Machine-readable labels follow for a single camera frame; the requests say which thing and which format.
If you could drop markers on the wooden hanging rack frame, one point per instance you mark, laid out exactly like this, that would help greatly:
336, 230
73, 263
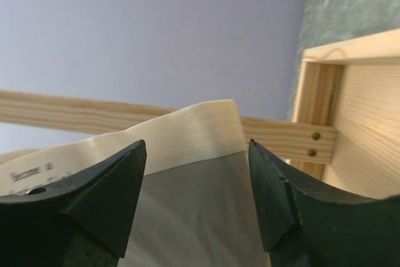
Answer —
344, 131

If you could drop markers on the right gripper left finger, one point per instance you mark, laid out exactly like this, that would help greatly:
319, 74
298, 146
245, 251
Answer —
79, 218

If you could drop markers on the taupe underwear beige waistband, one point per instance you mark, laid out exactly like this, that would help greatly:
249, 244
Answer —
196, 205

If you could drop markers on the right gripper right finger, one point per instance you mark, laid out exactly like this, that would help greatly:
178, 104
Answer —
305, 222

